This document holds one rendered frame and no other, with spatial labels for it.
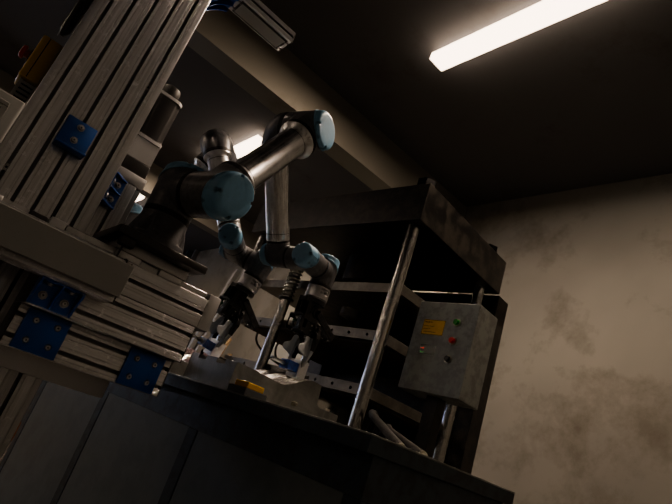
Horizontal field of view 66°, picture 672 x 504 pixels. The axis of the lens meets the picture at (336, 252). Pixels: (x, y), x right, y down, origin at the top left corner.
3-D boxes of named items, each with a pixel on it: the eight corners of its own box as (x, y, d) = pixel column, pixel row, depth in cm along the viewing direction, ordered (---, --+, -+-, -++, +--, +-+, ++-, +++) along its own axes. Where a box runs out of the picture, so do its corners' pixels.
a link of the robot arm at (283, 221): (248, 112, 159) (253, 268, 168) (277, 110, 153) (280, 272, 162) (273, 114, 168) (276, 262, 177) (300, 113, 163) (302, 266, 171)
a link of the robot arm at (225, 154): (225, 112, 181) (249, 240, 165) (230, 130, 191) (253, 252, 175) (192, 118, 179) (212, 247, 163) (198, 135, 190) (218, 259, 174)
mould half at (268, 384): (225, 390, 154) (243, 347, 158) (181, 377, 172) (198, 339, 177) (332, 432, 185) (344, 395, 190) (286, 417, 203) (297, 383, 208)
